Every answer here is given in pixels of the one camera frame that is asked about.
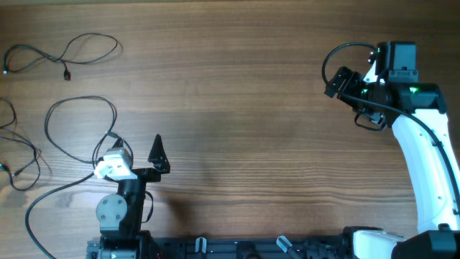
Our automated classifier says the black USB cable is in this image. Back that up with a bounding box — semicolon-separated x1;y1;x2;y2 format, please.
0;96;42;191
2;32;119;81
44;95;134;170

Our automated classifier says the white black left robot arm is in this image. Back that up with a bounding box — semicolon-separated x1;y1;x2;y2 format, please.
86;135;170;259

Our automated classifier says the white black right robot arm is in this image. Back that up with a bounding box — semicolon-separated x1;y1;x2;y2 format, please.
322;41;459;258

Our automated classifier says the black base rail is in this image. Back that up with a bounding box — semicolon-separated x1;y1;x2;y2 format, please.
86;235;353;259

